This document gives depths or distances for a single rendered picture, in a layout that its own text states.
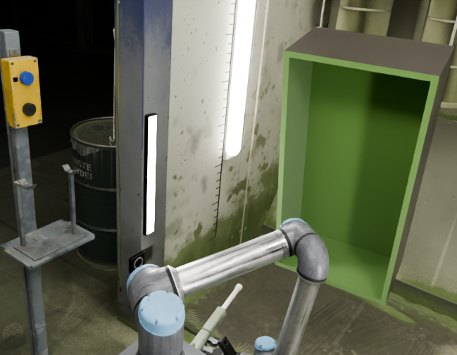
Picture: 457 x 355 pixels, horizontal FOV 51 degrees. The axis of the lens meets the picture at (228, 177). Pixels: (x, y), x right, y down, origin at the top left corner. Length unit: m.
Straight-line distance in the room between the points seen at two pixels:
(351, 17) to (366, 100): 0.99
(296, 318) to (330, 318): 1.16
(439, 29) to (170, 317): 2.24
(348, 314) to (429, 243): 0.70
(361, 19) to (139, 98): 1.60
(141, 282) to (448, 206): 2.21
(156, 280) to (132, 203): 0.77
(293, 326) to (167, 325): 0.56
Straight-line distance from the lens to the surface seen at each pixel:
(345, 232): 2.82
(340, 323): 3.06
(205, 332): 2.35
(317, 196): 2.74
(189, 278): 1.78
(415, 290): 3.35
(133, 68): 2.21
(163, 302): 1.64
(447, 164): 3.46
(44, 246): 2.17
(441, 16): 3.10
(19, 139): 2.11
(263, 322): 2.94
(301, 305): 1.89
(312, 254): 1.80
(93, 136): 3.17
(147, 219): 2.44
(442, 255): 3.35
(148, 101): 2.23
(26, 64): 1.98
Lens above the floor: 1.95
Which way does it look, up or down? 24 degrees down
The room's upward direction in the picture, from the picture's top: 5 degrees clockwise
